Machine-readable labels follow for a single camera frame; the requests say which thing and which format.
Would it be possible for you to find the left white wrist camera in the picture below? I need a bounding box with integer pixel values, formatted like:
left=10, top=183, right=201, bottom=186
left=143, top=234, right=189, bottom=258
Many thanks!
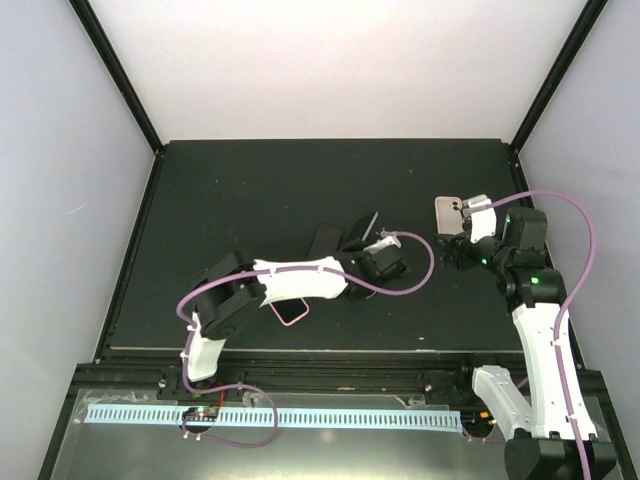
left=364, top=230, right=402, bottom=255

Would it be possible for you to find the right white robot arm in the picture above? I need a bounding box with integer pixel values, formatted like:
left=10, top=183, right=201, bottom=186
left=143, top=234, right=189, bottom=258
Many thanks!
left=436, top=196, right=617, bottom=479

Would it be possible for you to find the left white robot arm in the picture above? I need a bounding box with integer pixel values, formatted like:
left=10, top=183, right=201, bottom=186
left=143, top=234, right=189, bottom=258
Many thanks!
left=177, top=240, right=408, bottom=399

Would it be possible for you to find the left controller board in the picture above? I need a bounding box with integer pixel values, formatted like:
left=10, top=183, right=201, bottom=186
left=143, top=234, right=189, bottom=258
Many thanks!
left=182, top=406, right=218, bottom=422

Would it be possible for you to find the black frame post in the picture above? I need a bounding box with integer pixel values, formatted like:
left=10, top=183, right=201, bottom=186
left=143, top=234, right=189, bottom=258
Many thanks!
left=510, top=0, right=608, bottom=154
left=69, top=0, right=164, bottom=154

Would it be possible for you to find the left black frame post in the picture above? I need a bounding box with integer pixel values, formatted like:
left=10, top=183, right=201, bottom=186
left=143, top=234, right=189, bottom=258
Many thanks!
left=69, top=0, right=164, bottom=154

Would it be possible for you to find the controller board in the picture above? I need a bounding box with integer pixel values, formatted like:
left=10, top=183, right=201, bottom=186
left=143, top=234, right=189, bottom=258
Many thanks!
left=182, top=406, right=218, bottom=422
left=461, top=410, right=496, bottom=425

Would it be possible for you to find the light blue slotted cable duct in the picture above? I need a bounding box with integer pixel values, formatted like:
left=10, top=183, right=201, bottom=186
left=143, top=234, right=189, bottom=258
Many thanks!
left=84, top=404, right=463, bottom=433

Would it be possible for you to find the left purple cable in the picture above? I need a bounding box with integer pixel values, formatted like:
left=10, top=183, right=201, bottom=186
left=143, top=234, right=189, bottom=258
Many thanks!
left=175, top=230, right=435, bottom=448

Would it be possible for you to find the beige phone case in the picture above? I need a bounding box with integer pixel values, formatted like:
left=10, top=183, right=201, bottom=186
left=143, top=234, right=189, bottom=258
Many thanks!
left=434, top=196, right=463, bottom=235

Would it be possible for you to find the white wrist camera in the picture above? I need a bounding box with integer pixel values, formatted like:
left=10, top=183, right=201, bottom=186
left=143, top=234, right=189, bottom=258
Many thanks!
left=364, top=230, right=402, bottom=255
left=462, top=194, right=497, bottom=244

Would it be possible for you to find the right black frame post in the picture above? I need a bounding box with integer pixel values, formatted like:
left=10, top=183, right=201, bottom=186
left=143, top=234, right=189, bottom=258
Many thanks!
left=510, top=0, right=608, bottom=154

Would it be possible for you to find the black phone on table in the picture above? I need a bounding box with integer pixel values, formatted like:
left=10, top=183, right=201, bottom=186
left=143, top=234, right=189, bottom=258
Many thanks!
left=306, top=223, right=343, bottom=261

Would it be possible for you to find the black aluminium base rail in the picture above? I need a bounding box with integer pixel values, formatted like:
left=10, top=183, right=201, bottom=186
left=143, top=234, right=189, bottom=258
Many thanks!
left=69, top=355, right=530, bottom=408

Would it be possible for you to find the right controller board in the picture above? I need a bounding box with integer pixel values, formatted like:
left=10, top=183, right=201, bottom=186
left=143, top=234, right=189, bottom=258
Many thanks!
left=461, top=410, right=496, bottom=425

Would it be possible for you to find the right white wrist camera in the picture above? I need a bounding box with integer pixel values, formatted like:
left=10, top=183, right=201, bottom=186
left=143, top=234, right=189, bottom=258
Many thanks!
left=462, top=194, right=497, bottom=244

